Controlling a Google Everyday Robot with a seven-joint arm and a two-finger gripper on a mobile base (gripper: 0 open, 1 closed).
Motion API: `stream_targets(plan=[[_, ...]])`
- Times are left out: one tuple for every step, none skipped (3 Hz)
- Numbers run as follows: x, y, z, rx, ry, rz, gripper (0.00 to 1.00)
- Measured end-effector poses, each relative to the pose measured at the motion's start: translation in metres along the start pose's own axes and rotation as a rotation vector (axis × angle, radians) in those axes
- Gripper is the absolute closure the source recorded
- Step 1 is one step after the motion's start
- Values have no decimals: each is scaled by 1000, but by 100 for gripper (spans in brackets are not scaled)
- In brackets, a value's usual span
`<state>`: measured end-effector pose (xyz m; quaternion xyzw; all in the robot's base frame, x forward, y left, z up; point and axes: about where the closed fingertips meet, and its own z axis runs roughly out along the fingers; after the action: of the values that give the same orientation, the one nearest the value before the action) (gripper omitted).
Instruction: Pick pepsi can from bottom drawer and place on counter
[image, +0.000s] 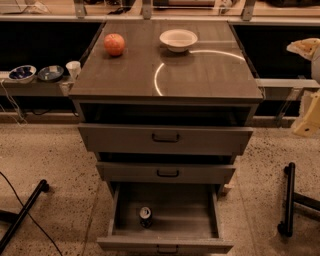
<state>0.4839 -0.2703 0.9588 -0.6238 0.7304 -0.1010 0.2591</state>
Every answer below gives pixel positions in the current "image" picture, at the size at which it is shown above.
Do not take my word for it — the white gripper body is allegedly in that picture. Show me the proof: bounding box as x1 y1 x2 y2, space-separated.
287 38 320 60

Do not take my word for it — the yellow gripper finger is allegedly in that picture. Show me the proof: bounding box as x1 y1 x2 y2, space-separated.
291 91 320 137

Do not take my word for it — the dark pepsi can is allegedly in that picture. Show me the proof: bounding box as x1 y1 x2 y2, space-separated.
139 207 152 228

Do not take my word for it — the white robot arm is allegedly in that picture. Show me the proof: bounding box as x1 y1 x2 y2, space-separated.
287 38 320 137

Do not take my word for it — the white bowl on counter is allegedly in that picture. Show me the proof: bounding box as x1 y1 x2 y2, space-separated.
159 29 198 53

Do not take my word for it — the grey drawer cabinet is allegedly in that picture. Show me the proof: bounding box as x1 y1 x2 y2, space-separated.
68 19 265 198

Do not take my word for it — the bottom grey drawer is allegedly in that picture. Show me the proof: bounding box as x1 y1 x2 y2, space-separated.
97 183 233 256

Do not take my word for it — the grey drawer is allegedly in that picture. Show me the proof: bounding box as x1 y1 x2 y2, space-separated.
96 162 235 184
79 123 253 156
97 183 233 256

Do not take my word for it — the middle grey drawer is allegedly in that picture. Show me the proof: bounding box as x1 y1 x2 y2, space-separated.
96 162 235 184

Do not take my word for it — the top grey drawer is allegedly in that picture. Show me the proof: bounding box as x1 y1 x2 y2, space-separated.
79 123 253 156

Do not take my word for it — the grey side shelf right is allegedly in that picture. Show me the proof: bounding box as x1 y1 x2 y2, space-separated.
256 78 319 101

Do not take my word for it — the grey side shelf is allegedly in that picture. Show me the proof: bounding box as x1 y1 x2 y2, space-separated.
256 78 319 101
0 71 73 97

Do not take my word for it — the black stand leg right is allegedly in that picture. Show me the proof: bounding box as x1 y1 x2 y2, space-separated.
277 162 320 237

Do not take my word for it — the black stand leg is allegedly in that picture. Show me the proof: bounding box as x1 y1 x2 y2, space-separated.
277 162 320 237
0 179 49 254

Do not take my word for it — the red apple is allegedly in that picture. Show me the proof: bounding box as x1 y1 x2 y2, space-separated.
104 33 125 56

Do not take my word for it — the white paper cup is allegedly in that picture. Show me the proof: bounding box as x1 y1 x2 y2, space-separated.
66 61 81 80

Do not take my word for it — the dark blue bowl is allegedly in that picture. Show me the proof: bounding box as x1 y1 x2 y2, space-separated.
37 65 64 82

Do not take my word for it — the grey side shelf left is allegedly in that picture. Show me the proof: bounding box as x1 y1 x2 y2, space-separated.
0 71 73 97

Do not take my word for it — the blue white bowl left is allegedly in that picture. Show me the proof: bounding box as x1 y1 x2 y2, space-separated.
9 65 37 84

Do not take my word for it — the black stand leg left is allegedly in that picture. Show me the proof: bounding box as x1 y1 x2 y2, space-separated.
0 179 49 254

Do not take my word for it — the black floor cable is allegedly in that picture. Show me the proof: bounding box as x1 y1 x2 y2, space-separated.
0 171 64 256

